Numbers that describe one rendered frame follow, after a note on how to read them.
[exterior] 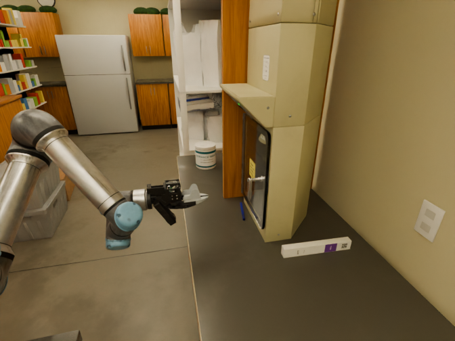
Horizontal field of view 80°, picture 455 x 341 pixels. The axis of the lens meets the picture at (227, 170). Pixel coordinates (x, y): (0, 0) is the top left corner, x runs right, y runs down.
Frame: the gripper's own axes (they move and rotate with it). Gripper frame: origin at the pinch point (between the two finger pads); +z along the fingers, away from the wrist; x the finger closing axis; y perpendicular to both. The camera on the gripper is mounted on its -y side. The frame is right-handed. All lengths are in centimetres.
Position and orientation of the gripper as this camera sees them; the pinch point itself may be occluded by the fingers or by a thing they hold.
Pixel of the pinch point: (204, 198)
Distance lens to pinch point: 100.8
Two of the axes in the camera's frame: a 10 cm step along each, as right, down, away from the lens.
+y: 0.0, -9.1, -4.2
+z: 9.8, -0.9, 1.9
